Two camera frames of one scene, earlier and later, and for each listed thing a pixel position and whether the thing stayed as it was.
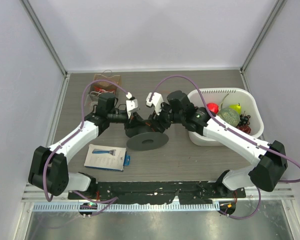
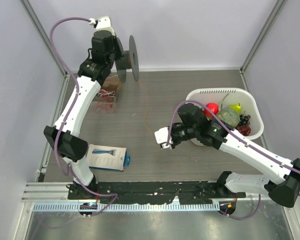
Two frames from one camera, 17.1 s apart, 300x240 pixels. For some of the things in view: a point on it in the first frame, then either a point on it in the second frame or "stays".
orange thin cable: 149,125 to 147,108
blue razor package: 107,157 stays
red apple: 213,107 stays
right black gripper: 156,119 to 175,143
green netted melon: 229,116 stays
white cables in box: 101,91 stays
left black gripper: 135,121 to 119,54
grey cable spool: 143,138 to 130,60
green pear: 236,107 stays
